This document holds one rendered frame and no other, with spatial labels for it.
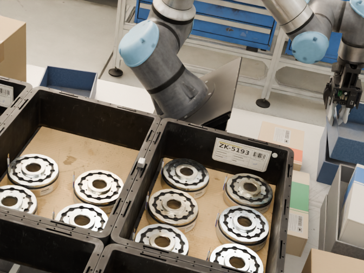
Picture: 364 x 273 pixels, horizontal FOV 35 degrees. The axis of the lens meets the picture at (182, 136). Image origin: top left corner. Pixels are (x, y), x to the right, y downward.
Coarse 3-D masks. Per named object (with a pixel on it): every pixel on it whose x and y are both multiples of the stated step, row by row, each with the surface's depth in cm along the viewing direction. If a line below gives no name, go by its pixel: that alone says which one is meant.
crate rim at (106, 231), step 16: (32, 96) 128; (64, 96) 131; (80, 96) 131; (16, 112) 123; (128, 112) 130; (144, 112) 130; (0, 128) 118; (144, 144) 121; (128, 176) 112; (128, 192) 108; (0, 208) 100; (48, 224) 99; (64, 224) 99; (112, 224) 101
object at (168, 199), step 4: (168, 196) 118; (172, 196) 118; (164, 200) 117; (168, 200) 118; (172, 200) 118; (176, 200) 118; (180, 200) 118; (164, 204) 116; (180, 204) 117; (184, 204) 117; (164, 208) 115; (168, 208) 115; (180, 208) 116; (184, 208) 116; (168, 212) 115; (172, 212) 115; (176, 212) 115; (180, 212) 116
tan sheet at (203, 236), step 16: (160, 176) 129; (224, 176) 132; (208, 192) 127; (208, 208) 123; (224, 208) 123; (272, 208) 126; (144, 224) 116; (208, 224) 119; (192, 240) 114; (208, 240) 115; (192, 256) 111
